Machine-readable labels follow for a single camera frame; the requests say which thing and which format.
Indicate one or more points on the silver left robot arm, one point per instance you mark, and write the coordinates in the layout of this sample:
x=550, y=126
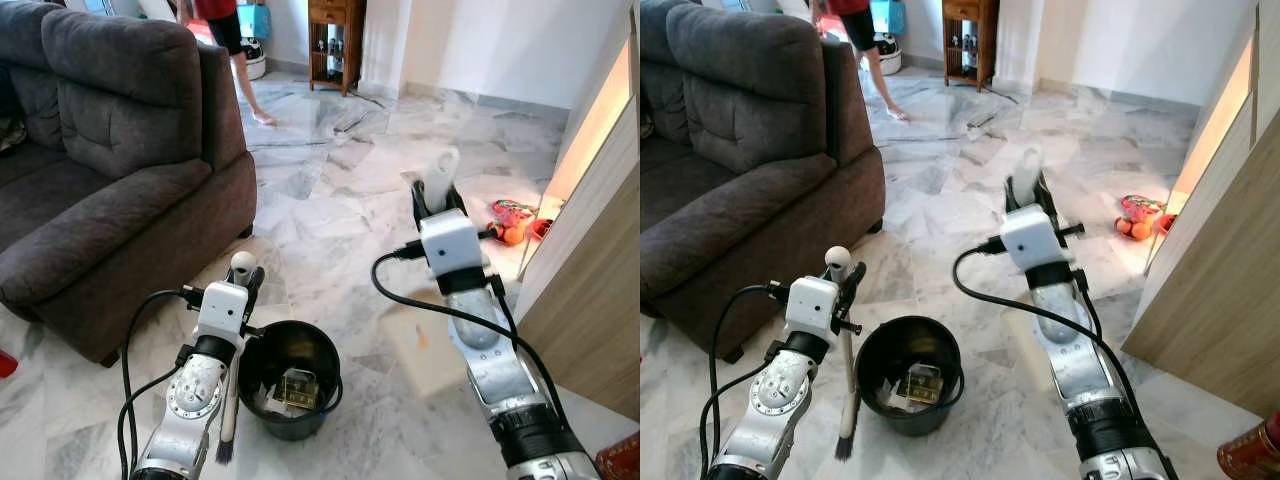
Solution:
x=775, y=386
x=195, y=392

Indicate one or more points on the dark grey fabric sofa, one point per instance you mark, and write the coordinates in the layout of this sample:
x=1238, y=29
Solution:
x=760, y=170
x=120, y=170

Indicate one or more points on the small red object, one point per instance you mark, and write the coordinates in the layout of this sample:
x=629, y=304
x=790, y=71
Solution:
x=7, y=364

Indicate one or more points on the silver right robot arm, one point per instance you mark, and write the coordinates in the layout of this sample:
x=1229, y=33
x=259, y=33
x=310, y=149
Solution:
x=1078, y=362
x=492, y=372

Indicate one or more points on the gold packaging box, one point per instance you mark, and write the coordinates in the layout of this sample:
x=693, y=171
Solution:
x=925, y=385
x=300, y=390

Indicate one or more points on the small red bowl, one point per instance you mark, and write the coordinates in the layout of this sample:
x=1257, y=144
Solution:
x=1167, y=224
x=541, y=229

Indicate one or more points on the black plastic bucket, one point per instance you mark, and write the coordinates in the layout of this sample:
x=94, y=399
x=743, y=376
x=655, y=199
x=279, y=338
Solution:
x=885, y=395
x=270, y=400

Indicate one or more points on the light wooden panel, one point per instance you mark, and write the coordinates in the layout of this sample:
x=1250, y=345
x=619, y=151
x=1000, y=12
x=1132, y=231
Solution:
x=590, y=300
x=1220, y=290

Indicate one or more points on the pink red wrapper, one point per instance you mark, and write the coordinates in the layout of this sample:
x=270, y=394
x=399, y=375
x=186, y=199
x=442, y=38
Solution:
x=512, y=214
x=1142, y=208

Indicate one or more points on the person in black shorts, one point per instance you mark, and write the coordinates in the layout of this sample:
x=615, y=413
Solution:
x=862, y=28
x=228, y=30

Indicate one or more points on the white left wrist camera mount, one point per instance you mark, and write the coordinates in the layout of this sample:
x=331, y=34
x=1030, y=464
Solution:
x=220, y=310
x=810, y=305

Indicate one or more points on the red and gold container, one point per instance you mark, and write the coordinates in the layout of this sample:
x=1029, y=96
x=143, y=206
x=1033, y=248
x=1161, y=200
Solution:
x=622, y=460
x=1250, y=452

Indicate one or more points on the light blue box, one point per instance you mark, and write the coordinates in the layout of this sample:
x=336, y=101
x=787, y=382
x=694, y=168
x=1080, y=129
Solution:
x=256, y=20
x=888, y=16

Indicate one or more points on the small orange fruit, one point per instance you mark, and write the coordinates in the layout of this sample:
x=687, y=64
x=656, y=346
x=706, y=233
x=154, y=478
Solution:
x=1124, y=227
x=514, y=237
x=1141, y=231

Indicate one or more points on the brown wooden cabinet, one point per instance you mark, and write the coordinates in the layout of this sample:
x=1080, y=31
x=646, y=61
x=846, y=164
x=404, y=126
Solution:
x=352, y=40
x=985, y=38

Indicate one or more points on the patterned cushion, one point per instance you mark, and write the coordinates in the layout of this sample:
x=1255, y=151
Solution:
x=10, y=132

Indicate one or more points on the white crumpled paper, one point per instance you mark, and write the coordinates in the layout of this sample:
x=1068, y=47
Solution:
x=272, y=400
x=898, y=398

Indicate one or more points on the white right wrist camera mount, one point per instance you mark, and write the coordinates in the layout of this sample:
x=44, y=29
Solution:
x=452, y=245
x=1030, y=238

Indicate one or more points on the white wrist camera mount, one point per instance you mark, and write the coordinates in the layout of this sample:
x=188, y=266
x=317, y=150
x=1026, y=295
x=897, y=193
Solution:
x=452, y=245
x=810, y=305
x=1030, y=238
x=220, y=310

